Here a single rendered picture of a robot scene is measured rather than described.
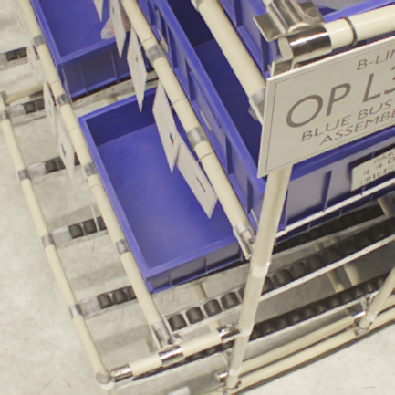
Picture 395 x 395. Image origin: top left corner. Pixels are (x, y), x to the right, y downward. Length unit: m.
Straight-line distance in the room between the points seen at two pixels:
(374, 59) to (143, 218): 0.93
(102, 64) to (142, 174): 0.26
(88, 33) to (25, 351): 0.96
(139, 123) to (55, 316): 0.83
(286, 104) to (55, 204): 1.75
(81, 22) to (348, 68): 1.19
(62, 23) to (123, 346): 0.94
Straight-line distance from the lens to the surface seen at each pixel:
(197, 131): 1.46
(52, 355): 2.43
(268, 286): 1.69
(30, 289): 2.51
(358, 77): 0.94
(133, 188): 1.78
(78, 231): 2.05
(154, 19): 1.55
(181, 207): 1.75
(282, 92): 0.88
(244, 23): 1.06
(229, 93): 1.49
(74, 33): 2.00
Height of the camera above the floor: 2.32
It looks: 64 degrees down
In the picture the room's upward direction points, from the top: 1 degrees clockwise
